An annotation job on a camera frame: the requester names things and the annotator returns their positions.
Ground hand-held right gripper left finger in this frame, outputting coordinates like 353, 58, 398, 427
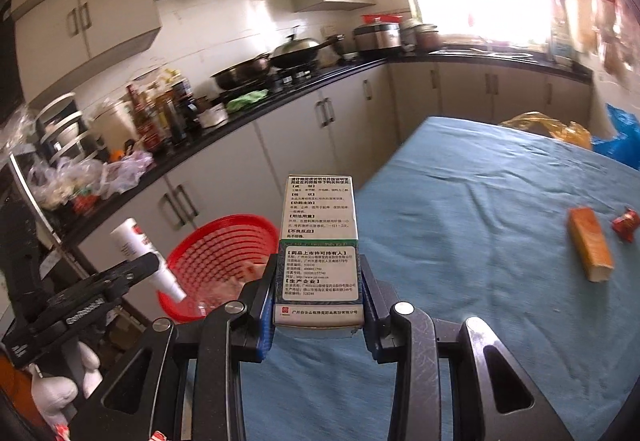
75, 253, 281, 441

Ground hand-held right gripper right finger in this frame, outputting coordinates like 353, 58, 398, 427
357, 261, 573, 441

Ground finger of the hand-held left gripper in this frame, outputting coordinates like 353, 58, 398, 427
87, 252, 160, 296

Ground white squeeze tube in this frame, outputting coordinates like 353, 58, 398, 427
110, 218, 188, 303

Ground red plastic basket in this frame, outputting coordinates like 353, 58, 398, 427
159, 215, 281, 325

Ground white green medicine box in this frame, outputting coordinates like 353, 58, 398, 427
272, 174, 366, 338

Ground person's left hand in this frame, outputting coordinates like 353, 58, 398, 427
30, 340, 104, 428

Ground pile of clear plastic bags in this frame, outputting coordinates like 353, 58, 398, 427
25, 141, 155, 212

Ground blue tablecloth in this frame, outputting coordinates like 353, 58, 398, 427
185, 116, 640, 441

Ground white lidded container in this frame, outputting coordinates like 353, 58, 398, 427
91, 98, 139, 152

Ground group of sauce bottles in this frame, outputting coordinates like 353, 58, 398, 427
125, 70, 202, 155

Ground white bowl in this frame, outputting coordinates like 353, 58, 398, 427
200, 103, 229, 128

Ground kitchen counter with cabinets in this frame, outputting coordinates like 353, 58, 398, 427
60, 48, 596, 282

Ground green cloth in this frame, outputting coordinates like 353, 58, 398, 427
226, 90, 270, 113

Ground dark cooking pot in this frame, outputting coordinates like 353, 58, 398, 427
210, 53, 274, 92

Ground yellow plastic bag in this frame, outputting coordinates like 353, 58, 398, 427
500, 112, 594, 152

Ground black wok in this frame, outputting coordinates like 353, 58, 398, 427
270, 34, 344, 70

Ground crumpled red wrapper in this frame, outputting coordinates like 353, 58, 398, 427
612, 207, 640, 242

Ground silver rice cooker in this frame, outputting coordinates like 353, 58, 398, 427
352, 21, 403, 53

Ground brown lidded pot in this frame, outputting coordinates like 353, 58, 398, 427
414, 23, 442, 52

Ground blue plastic bag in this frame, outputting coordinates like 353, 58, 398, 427
591, 103, 640, 172

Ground beige upper wall cabinets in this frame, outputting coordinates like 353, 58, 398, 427
10, 0, 377, 94

